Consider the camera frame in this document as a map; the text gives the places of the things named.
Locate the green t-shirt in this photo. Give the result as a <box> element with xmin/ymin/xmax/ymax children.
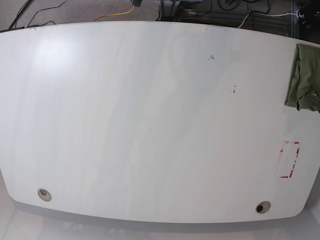
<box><xmin>284</xmin><ymin>44</ymin><xmax>320</xmax><ymax>112</ymax></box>

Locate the red tape rectangle marking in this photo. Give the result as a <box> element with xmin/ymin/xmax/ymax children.
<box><xmin>277</xmin><ymin>141</ymin><xmax>300</xmax><ymax>179</ymax></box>

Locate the yellow cable on floor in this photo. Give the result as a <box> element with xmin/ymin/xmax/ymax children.
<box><xmin>92</xmin><ymin>4</ymin><xmax>137</xmax><ymax>23</ymax></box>

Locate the right table cable grommet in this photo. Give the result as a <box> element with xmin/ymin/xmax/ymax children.
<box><xmin>255</xmin><ymin>201</ymin><xmax>271</xmax><ymax>214</ymax></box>

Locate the table cable grommet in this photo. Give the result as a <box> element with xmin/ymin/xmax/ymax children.
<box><xmin>37</xmin><ymin>188</ymin><xmax>52</xmax><ymax>202</ymax></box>
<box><xmin>255</xmin><ymin>201</ymin><xmax>271</xmax><ymax>214</ymax></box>

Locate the left table cable grommet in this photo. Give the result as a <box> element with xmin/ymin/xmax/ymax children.
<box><xmin>37</xmin><ymin>188</ymin><xmax>52</xmax><ymax>202</ymax></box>

